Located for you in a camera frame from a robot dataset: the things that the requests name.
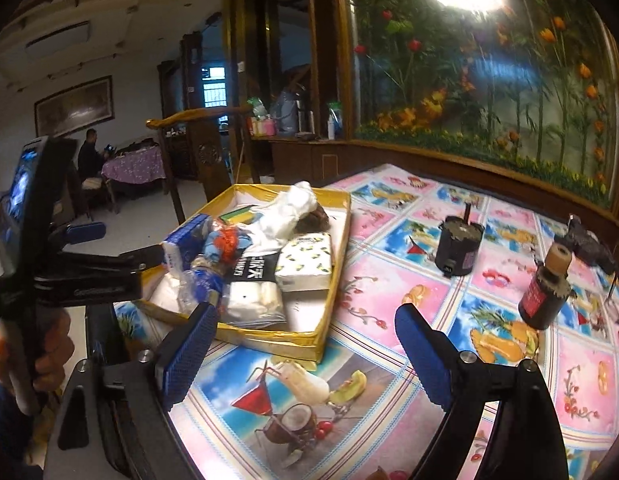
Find blue white patterned bag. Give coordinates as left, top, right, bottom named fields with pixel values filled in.
left=177, top=255, right=224, bottom=315

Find black label sponge pack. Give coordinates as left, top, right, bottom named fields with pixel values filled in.
left=221, top=252, right=287, bottom=330

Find blue tissue pack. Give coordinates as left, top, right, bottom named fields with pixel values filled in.
left=161, top=214, right=213, bottom=278

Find orange blue scrubber bundle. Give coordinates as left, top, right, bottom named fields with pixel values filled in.
left=202, top=219, right=252, bottom=266

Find striped sponge pack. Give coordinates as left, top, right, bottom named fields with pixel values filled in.
left=220, top=205, right=262, bottom=226

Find lemon print tissue pack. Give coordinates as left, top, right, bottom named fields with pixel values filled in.
left=275, top=232, right=332, bottom=292

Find white towel cloth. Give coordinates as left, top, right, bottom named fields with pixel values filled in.
left=244, top=181, right=318, bottom=256

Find person's left hand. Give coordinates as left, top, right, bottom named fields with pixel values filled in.
left=0, top=309, right=74, bottom=392

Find colourful fruit print tablecloth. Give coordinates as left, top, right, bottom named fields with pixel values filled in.
left=114, top=161, right=619, bottom=480

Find black motor with beige gear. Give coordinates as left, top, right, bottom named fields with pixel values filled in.
left=518, top=242, right=573, bottom=330

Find black motor with shaft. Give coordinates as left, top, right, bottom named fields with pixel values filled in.
left=434, top=202, right=484, bottom=278

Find yellow cardboard tray box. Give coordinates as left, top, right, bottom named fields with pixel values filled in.
left=136, top=182, right=352, bottom=362

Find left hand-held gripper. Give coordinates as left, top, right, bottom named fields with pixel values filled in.
left=0, top=136, right=163, bottom=416

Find brown pine cone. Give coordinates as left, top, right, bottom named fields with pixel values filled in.
left=294, top=204, right=330, bottom=234

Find purple cloth side table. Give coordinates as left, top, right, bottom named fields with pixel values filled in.
left=101, top=145, right=165, bottom=184

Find seated person in black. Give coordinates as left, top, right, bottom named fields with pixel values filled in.
left=78, top=128, right=110, bottom=191

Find wooden chair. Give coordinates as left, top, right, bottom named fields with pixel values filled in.
left=145, top=104, right=261, bottom=223

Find blue kettle on counter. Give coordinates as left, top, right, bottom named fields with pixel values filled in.
left=270, top=90, right=299, bottom=136

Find flower mural glass panel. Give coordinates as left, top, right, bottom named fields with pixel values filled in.
left=346, top=0, right=619, bottom=208

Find purple frame eyeglasses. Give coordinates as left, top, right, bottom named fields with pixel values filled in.
left=603, top=272, right=619, bottom=349

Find framed wall painting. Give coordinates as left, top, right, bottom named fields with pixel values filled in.
left=34, top=76, right=116, bottom=136

